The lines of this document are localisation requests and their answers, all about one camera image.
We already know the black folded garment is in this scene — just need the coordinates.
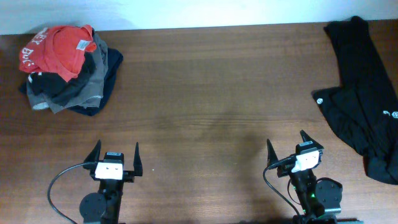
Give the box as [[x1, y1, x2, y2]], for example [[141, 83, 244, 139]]
[[28, 53, 96, 106]]

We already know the red folded shirt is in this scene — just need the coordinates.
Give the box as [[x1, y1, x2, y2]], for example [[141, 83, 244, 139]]
[[19, 25, 96, 82]]

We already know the grey folded garment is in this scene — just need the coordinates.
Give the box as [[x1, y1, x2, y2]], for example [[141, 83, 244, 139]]
[[20, 34, 108, 113]]

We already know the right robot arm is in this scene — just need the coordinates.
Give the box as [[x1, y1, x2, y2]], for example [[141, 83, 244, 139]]
[[262, 130, 343, 223]]

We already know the navy folded garment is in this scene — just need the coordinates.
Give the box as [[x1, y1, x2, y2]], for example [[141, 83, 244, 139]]
[[19, 47, 124, 117]]

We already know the black t-shirt with logo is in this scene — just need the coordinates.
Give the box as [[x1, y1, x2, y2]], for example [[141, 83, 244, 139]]
[[312, 16, 397, 185]]

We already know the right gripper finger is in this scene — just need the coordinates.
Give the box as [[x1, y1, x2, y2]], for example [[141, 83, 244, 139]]
[[266, 139, 279, 170], [299, 130, 323, 150]]

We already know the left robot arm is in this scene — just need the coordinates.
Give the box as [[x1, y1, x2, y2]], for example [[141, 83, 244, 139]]
[[79, 141, 143, 224]]

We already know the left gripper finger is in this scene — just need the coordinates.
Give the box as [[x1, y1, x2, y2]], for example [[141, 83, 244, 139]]
[[133, 142, 143, 177], [83, 139, 101, 170]]

